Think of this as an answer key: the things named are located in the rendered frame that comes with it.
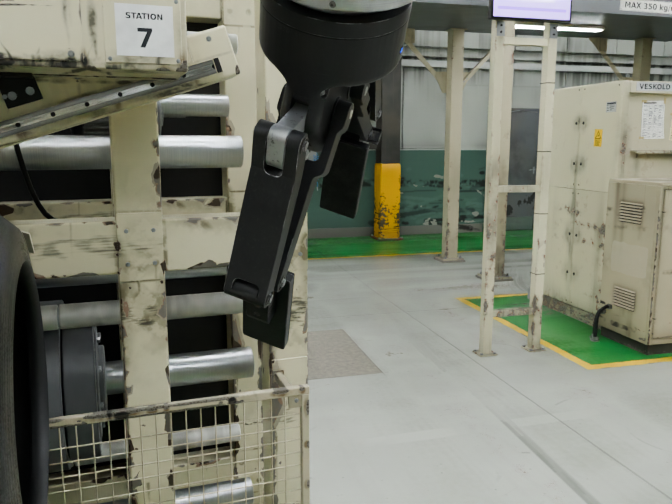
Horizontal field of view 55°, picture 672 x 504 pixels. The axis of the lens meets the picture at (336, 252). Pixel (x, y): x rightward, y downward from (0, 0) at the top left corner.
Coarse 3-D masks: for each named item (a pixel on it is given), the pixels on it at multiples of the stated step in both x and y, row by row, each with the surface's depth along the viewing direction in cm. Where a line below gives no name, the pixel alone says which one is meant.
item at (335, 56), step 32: (288, 0) 30; (288, 32) 30; (320, 32) 29; (352, 32) 29; (384, 32) 30; (288, 64) 31; (320, 64) 30; (352, 64) 30; (384, 64) 31; (288, 96) 32; (320, 96) 32; (320, 128) 33
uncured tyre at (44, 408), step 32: (0, 224) 83; (0, 256) 76; (0, 288) 73; (32, 288) 101; (0, 320) 71; (32, 320) 105; (0, 352) 70; (32, 352) 107; (0, 384) 68; (32, 384) 107; (0, 416) 68; (32, 416) 106; (0, 448) 67; (32, 448) 104; (0, 480) 67; (32, 480) 101
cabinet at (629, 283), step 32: (608, 192) 495; (640, 192) 461; (608, 224) 496; (640, 224) 463; (608, 256) 498; (640, 256) 464; (608, 288) 500; (640, 288) 466; (608, 320) 501; (640, 320) 467
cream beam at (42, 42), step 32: (0, 0) 96; (32, 0) 97; (64, 0) 99; (96, 0) 100; (128, 0) 102; (160, 0) 103; (0, 32) 97; (32, 32) 98; (64, 32) 99; (96, 32) 101; (0, 64) 98; (32, 64) 99; (64, 64) 100; (96, 64) 102; (128, 64) 104; (160, 64) 105
